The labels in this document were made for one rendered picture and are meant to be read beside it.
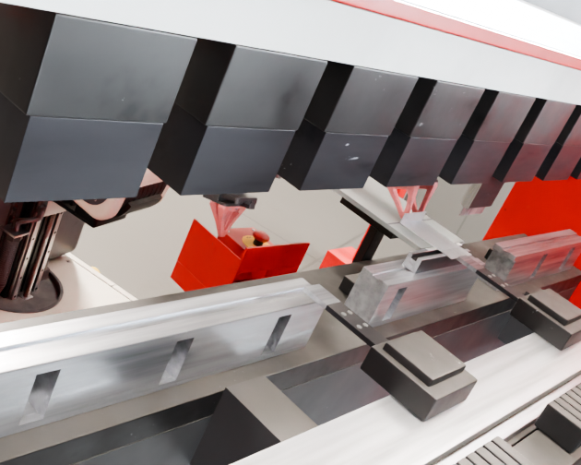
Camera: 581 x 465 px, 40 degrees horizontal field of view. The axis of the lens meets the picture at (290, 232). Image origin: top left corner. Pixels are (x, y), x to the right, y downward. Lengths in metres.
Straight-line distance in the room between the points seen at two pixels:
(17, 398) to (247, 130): 0.36
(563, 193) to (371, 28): 1.55
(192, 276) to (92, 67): 1.07
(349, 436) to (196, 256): 0.83
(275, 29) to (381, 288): 0.69
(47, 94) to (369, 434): 0.54
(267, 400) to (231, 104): 0.46
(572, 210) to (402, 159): 1.31
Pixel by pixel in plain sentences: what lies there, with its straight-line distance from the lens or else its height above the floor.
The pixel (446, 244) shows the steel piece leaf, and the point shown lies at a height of 1.00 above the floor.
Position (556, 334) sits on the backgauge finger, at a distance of 1.47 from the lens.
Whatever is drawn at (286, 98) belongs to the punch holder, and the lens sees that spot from 0.86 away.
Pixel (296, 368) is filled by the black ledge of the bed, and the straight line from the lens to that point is 1.23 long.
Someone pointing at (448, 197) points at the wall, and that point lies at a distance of 4.63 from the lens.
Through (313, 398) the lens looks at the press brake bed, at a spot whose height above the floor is 0.78.
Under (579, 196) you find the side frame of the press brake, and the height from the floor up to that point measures 1.05.
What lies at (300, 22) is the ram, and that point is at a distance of 0.83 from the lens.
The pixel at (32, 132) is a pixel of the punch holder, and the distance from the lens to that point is 0.68.
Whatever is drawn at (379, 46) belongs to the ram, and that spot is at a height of 1.37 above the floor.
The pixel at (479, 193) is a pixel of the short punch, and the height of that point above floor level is 1.13.
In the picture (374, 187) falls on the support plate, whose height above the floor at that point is 1.00.
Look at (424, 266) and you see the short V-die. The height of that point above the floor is 0.98.
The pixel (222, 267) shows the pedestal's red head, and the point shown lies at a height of 0.77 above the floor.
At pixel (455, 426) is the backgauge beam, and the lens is 1.07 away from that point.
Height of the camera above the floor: 1.50
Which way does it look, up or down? 22 degrees down
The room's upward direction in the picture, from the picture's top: 25 degrees clockwise
